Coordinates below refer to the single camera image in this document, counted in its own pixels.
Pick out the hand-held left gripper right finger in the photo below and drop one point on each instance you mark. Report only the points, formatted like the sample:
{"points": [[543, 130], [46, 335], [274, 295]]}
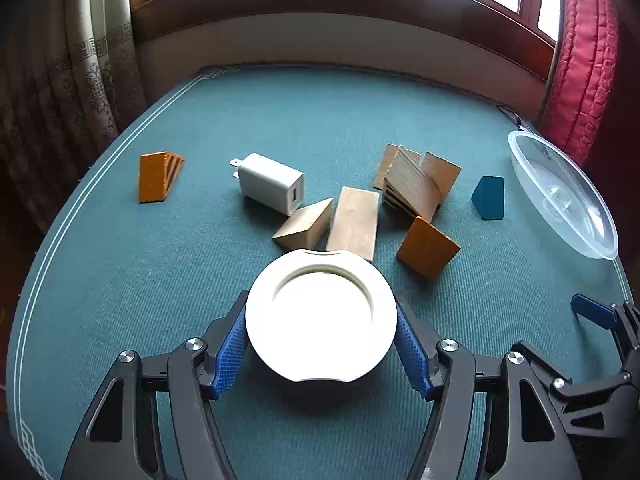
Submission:
{"points": [[412, 355]]}

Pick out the orange striped wedge block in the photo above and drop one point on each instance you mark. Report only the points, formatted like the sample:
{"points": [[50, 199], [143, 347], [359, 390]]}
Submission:
{"points": [[155, 180]]}

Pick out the wooden triangular wedge block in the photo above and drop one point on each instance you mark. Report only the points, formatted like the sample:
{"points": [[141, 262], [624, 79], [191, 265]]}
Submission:
{"points": [[300, 230]]}

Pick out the brown wooden block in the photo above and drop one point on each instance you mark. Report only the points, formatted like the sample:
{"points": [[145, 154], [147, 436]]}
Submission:
{"points": [[386, 165]]}

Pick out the red quilted curtain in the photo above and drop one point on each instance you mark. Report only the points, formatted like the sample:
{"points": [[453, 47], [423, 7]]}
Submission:
{"points": [[582, 60]]}

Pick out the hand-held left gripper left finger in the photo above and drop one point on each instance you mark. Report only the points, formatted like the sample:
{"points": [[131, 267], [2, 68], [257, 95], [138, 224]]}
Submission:
{"points": [[231, 355]]}

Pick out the blue block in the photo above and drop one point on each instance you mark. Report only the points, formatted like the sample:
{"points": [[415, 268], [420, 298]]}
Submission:
{"points": [[489, 199]]}

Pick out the white wall charger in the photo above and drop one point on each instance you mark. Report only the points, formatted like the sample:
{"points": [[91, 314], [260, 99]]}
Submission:
{"points": [[267, 180]]}

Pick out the brown wooden window frame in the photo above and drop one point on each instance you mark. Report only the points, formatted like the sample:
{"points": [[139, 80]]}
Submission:
{"points": [[325, 15]]}

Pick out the long wooden rectangular block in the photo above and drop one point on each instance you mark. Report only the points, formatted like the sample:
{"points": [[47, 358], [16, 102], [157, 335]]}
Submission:
{"points": [[354, 222]]}

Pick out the clear plastic bowl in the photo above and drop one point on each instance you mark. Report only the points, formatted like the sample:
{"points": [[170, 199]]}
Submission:
{"points": [[560, 195]]}

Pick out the light wooden wedge block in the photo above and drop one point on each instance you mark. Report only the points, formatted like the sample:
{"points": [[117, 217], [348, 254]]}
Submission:
{"points": [[442, 172]]}

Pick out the orange square block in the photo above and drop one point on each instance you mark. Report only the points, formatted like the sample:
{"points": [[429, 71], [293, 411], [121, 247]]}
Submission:
{"points": [[427, 247]]}

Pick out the beige patterned curtain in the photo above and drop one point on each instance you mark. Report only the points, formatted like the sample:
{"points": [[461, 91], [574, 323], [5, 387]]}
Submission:
{"points": [[65, 90]]}

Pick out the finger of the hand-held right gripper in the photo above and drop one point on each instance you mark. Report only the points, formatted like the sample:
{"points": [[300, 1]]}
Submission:
{"points": [[590, 395], [592, 310]]}

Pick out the green table cover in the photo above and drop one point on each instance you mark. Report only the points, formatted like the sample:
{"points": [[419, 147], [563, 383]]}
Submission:
{"points": [[150, 285]]}

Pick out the striped wooden wedge block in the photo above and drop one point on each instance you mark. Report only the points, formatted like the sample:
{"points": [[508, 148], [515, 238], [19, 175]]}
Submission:
{"points": [[412, 187]]}

